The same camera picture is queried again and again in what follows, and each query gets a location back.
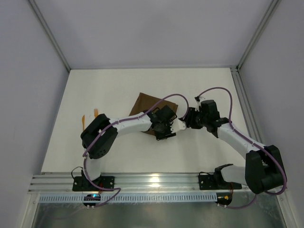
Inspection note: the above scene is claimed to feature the brown cloth napkin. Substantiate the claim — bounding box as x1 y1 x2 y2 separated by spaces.
129 93 178 136

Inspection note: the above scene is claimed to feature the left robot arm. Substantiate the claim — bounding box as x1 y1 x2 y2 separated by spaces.
80 105 177 181

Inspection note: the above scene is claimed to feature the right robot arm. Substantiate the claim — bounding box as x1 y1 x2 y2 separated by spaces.
183 96 287 194

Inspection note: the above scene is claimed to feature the orange plastic fork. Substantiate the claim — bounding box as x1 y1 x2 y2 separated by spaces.
94 108 99 118

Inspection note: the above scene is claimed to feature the orange plastic knife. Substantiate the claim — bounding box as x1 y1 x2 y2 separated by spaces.
82 115 86 131

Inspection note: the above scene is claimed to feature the right black connector board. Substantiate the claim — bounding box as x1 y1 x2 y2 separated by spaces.
215 192 233 208

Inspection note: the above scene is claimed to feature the black connector board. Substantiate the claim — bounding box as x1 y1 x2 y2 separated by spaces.
215 192 233 208
83 193 101 209

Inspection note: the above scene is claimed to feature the left black connector board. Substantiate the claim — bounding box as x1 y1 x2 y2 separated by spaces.
83 193 101 209

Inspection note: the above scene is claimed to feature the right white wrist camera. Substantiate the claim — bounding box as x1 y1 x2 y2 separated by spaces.
194 95 206 104

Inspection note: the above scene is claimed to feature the right side aluminium rail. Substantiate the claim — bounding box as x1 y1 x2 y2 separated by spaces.
230 66 265 143

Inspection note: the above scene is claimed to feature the aluminium rail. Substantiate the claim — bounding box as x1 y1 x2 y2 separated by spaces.
28 172 288 192
230 66 265 143

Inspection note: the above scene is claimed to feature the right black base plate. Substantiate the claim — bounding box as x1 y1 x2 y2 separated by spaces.
198 171 242 190

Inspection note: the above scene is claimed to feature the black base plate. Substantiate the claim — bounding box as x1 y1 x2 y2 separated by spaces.
72 176 115 192
198 171 242 190

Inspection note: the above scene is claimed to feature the front aluminium rail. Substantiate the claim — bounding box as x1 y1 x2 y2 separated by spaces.
28 172 288 192

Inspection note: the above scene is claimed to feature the slotted cable duct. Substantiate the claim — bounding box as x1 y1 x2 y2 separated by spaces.
38 192 216 203

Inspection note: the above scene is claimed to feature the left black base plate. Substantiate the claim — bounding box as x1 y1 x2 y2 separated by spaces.
72 176 115 192

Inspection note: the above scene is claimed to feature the right corner aluminium post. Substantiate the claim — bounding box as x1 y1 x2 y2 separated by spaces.
236 0 281 72

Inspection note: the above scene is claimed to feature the corner aluminium post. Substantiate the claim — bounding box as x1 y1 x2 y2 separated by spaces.
27 0 71 73
236 0 281 72

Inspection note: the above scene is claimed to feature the left corner aluminium post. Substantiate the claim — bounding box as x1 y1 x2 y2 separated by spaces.
27 0 71 73

